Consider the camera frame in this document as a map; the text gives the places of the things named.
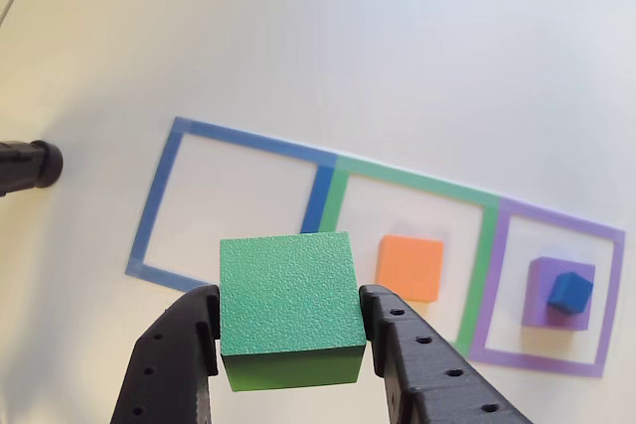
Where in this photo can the medium green cube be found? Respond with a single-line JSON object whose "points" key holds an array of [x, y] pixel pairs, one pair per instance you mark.
{"points": [[288, 290]]}

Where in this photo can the small blue cube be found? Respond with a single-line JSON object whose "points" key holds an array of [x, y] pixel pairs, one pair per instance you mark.
{"points": [[569, 292]]}

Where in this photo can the large orange cube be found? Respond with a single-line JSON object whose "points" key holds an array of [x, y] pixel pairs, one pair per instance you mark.
{"points": [[410, 265]]}

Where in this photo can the large purple cube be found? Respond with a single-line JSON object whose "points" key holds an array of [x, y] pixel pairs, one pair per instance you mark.
{"points": [[536, 295]]}

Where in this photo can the black tripod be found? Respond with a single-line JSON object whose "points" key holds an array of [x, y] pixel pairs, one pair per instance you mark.
{"points": [[30, 166]]}

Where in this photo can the green square tape frame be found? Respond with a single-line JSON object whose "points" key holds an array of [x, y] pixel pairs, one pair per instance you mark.
{"points": [[477, 270]]}

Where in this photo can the blue square tape frame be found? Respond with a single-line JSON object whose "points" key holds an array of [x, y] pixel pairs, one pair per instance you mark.
{"points": [[154, 205]]}

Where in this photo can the purple square tape frame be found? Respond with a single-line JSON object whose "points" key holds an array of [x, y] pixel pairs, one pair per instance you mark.
{"points": [[611, 295]]}

